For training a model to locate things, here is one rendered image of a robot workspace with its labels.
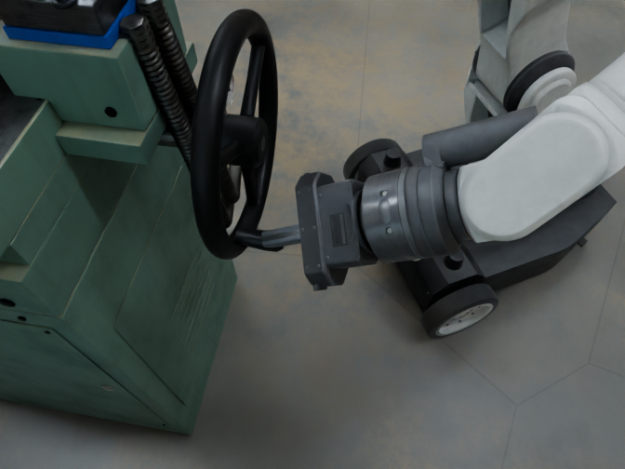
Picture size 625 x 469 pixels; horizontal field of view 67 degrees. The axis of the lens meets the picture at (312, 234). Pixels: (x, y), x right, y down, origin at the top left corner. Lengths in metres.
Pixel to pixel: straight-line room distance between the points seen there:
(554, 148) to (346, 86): 1.60
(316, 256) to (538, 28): 0.62
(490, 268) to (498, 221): 0.91
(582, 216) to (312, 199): 1.11
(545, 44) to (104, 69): 0.75
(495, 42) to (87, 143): 0.73
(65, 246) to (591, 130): 0.53
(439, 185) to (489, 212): 0.05
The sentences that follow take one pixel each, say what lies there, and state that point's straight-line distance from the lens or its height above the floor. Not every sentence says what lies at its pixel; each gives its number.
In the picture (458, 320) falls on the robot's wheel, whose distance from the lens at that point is 1.33.
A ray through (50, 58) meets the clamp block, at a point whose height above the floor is 0.95.
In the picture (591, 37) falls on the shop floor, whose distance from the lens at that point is 2.50.
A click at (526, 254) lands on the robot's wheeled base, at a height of 0.17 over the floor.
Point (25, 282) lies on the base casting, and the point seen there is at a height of 0.79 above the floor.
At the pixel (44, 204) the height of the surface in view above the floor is 0.83.
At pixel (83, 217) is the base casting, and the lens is 0.63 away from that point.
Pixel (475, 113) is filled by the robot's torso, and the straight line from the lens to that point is 1.17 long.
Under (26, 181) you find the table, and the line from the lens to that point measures 0.54.
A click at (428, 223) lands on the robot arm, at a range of 0.41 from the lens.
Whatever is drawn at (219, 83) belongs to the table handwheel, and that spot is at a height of 0.94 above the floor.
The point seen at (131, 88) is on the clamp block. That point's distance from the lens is 0.50.
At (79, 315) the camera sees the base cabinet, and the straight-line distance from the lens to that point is 0.66.
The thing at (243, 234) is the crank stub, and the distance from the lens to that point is 0.55.
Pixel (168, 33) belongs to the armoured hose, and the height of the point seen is 0.93.
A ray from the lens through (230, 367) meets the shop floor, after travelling 1.30.
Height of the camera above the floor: 1.22
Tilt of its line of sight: 57 degrees down
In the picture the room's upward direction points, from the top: straight up
